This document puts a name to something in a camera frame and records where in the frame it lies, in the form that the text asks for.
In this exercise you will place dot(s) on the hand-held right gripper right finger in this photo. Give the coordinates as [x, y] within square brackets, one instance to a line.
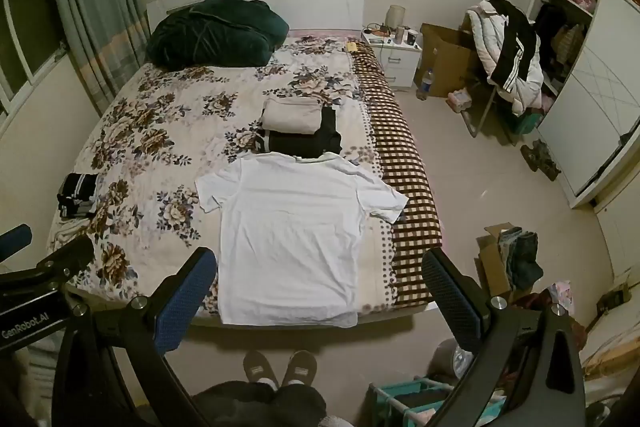
[450, 302]

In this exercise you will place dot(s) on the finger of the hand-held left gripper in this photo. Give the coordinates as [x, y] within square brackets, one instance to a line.
[15, 240]
[67, 257]

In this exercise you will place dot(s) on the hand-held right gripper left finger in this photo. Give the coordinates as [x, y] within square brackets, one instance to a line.
[186, 302]

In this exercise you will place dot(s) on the white T-shirt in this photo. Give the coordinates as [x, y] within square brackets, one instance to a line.
[290, 237]

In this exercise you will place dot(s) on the black white striped folded clothes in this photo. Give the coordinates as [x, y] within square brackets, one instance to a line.
[77, 197]

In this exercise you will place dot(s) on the dark clothes bundle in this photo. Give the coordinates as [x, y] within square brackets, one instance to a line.
[522, 257]

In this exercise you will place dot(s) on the dark hanging clothes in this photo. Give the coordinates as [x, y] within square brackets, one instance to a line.
[549, 32]

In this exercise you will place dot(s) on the small cardboard box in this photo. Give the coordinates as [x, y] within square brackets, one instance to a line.
[492, 264]

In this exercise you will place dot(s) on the grey round container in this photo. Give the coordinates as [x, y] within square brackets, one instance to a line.
[447, 359]

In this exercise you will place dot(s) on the grey slipper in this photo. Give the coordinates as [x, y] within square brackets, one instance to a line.
[300, 368]
[260, 369]

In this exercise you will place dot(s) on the teal rack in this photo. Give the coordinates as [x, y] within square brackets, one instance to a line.
[400, 399]

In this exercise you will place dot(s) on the pink printed bag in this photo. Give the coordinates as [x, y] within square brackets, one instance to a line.
[561, 293]

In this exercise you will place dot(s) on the brown checked blanket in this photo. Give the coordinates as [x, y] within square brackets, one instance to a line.
[405, 187]

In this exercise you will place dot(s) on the person's legs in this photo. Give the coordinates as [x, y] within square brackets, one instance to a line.
[260, 407]

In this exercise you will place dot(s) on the floral bedsheet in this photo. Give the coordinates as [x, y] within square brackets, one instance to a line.
[165, 122]

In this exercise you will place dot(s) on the dark fuzzy slipper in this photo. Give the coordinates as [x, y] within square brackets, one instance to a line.
[531, 152]
[549, 168]

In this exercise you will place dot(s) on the metal folding chair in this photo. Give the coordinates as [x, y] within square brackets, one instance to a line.
[481, 109]

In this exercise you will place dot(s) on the green plastic bin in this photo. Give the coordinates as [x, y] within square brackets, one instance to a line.
[528, 122]

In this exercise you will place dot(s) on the window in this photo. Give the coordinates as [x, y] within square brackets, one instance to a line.
[25, 42]

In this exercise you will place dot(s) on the black folded garment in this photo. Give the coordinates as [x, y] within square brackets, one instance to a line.
[305, 142]

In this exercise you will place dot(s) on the pink tissue pack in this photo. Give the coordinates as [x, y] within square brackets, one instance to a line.
[459, 100]

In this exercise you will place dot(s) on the plastic water bottle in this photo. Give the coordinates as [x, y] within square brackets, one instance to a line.
[425, 84]

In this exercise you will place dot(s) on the large open cardboard box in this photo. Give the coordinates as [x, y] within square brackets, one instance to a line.
[447, 57]

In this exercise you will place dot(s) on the white nightstand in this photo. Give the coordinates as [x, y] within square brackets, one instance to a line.
[395, 62]

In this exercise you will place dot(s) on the white wardrobe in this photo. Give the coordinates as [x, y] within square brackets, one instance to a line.
[595, 97]

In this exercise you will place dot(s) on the dark cup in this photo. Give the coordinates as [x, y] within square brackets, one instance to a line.
[411, 38]

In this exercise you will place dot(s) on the black white striped bag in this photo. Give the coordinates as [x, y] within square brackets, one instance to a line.
[482, 37]

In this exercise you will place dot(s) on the black pants with white stripes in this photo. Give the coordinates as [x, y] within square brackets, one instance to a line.
[515, 42]

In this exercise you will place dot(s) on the dark green blanket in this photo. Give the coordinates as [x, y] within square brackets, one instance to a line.
[215, 32]

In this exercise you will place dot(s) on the grey cup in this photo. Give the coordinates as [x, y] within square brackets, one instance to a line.
[398, 35]

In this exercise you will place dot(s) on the small yellow object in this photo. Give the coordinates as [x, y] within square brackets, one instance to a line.
[351, 47]

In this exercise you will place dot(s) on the white bed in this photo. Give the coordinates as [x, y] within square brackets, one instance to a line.
[325, 2]

